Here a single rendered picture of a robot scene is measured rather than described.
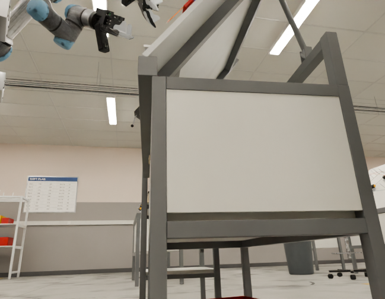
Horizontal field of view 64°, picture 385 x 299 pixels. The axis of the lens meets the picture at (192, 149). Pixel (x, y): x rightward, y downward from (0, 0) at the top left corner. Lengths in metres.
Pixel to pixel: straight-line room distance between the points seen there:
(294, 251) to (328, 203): 4.49
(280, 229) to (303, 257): 4.57
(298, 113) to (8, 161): 8.77
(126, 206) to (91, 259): 1.54
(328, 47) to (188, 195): 0.66
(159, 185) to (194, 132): 0.17
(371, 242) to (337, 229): 0.09
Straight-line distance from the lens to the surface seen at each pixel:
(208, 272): 2.05
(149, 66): 0.91
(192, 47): 1.14
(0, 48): 1.82
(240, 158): 0.83
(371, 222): 0.95
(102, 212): 8.54
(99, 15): 1.42
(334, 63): 1.10
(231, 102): 0.89
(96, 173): 8.77
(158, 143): 0.80
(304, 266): 5.39
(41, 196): 8.83
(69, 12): 1.51
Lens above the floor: 0.32
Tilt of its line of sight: 19 degrees up
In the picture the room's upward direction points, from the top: 2 degrees counter-clockwise
